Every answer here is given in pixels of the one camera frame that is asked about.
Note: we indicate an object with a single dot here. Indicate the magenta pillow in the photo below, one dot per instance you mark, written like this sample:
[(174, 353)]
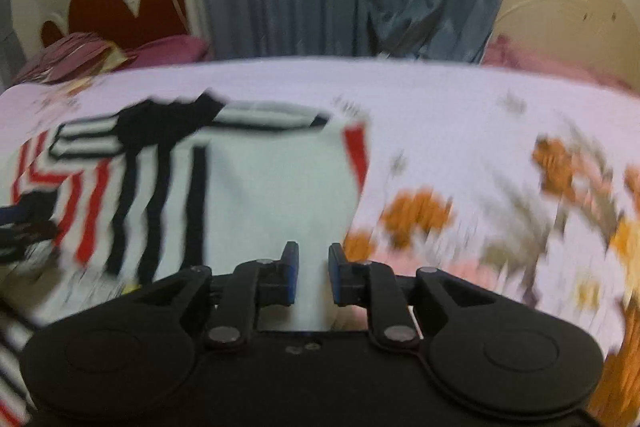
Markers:
[(172, 49)]

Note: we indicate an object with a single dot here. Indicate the pink floral bed sheet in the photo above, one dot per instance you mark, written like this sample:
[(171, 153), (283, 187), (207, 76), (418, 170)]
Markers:
[(450, 132)]

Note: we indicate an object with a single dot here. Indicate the light pink pillow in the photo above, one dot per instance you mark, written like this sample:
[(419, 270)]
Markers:
[(530, 57)]

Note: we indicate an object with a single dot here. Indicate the cream arched headboard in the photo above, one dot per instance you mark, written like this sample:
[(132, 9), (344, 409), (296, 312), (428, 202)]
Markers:
[(565, 17)]

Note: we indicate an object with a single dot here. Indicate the white black red striped sweater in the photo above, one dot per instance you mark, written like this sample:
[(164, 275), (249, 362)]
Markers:
[(270, 187)]

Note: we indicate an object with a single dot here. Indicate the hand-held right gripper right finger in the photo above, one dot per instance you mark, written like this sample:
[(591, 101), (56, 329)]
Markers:
[(336, 279)]

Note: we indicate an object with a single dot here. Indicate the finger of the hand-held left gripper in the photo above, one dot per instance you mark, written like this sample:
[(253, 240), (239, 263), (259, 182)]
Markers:
[(30, 217)]

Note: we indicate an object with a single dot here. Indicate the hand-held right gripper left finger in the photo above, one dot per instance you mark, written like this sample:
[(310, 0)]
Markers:
[(291, 277)]

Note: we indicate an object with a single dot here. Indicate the red heart-shaped headboard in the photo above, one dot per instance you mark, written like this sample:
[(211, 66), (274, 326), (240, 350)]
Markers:
[(115, 9)]

